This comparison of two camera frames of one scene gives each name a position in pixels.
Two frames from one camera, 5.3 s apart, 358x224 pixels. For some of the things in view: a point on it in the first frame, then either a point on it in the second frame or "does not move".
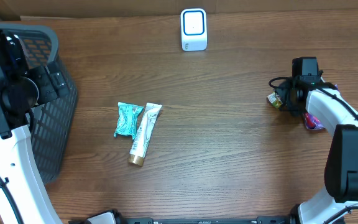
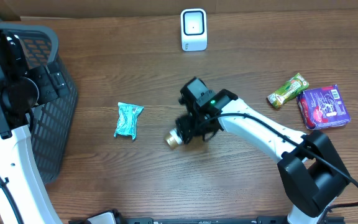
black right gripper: (284, 93) → (189, 128)
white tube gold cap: (138, 150) → (174, 139)
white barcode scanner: (194, 29) does not move
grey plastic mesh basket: (52, 119) does not move
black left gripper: (43, 81) does not move
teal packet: (127, 118) does not move
